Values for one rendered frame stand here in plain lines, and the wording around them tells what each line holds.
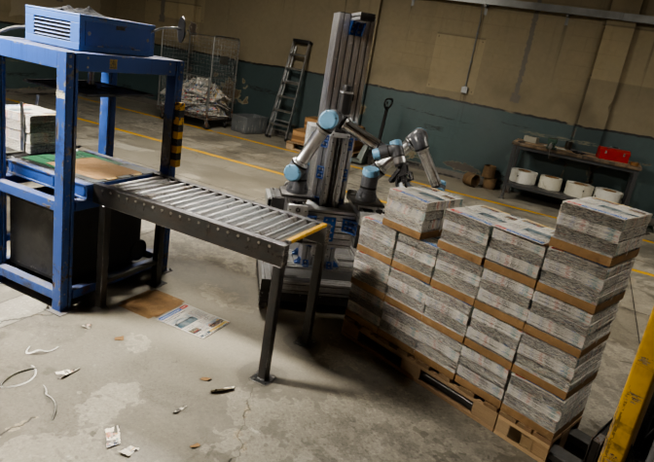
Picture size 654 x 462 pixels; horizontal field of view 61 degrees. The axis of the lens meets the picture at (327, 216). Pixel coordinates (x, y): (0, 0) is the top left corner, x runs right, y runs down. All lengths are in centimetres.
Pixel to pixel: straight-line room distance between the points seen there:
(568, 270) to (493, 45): 736
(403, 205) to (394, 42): 725
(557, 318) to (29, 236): 312
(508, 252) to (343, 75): 170
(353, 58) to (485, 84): 613
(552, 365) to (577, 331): 22
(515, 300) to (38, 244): 285
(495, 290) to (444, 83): 728
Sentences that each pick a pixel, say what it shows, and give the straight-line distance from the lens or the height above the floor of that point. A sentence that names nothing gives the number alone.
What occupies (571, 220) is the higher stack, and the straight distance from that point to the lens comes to 280.
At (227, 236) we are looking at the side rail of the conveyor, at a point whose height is 75.
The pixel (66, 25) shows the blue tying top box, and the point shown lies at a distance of 367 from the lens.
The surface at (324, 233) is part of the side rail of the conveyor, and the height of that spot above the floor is 75.
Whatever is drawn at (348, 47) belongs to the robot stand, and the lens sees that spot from 391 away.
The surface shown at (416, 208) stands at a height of 100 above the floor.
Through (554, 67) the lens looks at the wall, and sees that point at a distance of 976.
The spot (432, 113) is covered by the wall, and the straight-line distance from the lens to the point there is 1007.
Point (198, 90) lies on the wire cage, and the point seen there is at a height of 67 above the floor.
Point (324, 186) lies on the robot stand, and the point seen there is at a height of 87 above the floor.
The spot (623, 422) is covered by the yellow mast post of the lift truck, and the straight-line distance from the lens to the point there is 273.
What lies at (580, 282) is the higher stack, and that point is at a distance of 282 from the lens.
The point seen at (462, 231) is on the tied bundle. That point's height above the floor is 97.
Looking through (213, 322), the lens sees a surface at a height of 1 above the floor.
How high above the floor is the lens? 178
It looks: 17 degrees down
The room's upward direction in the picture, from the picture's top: 10 degrees clockwise
